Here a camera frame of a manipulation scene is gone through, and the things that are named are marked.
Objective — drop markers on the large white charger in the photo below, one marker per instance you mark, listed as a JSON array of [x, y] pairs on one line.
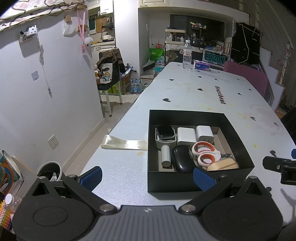
[[186, 136]]

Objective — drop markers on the clear water bottle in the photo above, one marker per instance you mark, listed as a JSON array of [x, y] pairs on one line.
[[186, 56]]

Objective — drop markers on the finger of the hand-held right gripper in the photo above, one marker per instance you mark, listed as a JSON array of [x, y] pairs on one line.
[[294, 154], [272, 163]]

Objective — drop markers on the white storage rack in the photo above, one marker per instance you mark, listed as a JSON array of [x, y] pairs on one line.
[[175, 41]]

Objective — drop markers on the pack of water bottles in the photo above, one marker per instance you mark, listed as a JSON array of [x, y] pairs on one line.
[[136, 83]]

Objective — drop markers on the black oval mouse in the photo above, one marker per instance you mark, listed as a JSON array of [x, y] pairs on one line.
[[183, 158]]

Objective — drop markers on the large water bottle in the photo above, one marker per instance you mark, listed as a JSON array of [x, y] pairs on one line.
[[159, 67]]

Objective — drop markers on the kettle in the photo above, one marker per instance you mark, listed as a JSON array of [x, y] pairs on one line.
[[107, 36]]

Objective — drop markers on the white cloth on wall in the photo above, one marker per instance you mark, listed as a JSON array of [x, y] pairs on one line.
[[69, 29]]

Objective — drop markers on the cartoon tote bag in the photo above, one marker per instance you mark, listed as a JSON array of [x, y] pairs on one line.
[[108, 71]]

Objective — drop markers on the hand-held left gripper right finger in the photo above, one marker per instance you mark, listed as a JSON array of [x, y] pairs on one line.
[[203, 179]]

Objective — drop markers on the white stool frame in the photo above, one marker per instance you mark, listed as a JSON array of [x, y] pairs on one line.
[[108, 102]]

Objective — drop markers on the translucent plastic strip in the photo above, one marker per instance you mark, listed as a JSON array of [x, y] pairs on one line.
[[124, 143]]

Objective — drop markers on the purple tissue box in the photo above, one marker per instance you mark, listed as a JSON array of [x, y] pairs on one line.
[[201, 66]]

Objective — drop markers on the white orange scissors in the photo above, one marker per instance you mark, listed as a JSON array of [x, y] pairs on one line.
[[214, 151]]

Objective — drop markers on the clear wall holder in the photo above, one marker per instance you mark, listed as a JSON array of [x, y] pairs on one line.
[[27, 34]]

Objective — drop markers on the black vest with white trim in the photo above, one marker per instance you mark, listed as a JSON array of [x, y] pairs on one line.
[[245, 44]]

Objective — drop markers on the black chair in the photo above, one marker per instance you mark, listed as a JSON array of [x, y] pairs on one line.
[[289, 126]]

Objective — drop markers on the broom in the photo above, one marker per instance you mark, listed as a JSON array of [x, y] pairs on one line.
[[149, 64]]

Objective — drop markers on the small white charger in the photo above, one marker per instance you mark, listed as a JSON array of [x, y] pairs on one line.
[[204, 133]]

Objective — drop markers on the trash bin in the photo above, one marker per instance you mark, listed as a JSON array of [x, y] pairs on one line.
[[47, 171]]

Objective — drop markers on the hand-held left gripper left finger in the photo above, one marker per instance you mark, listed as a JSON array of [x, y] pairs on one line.
[[92, 178]]

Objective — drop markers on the pink chair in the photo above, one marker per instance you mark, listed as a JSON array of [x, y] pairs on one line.
[[246, 76]]

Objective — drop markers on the small white-capped bottle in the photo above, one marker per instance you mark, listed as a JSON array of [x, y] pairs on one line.
[[12, 202]]

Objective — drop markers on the white wall hook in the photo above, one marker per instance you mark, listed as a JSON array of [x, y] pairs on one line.
[[35, 76]]

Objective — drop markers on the white wall socket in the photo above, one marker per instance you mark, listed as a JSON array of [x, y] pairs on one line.
[[53, 141]]

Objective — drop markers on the black cardboard box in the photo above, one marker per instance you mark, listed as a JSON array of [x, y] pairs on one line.
[[185, 118]]

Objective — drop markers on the black smartwatch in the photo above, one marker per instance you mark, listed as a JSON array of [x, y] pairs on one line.
[[165, 132]]

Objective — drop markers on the teal sign box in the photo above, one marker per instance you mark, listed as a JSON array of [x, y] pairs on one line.
[[214, 58]]

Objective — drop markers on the beige earbud case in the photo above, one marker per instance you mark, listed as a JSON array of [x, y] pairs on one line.
[[223, 165]]

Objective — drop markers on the white plush ball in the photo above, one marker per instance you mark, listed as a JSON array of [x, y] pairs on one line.
[[88, 39]]

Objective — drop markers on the colourful box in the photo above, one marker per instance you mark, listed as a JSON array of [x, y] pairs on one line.
[[9, 171]]

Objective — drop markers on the green plastic bag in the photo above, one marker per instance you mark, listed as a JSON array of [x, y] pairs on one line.
[[156, 53]]

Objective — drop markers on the printed curtain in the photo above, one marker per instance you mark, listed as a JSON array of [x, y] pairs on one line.
[[27, 11]]

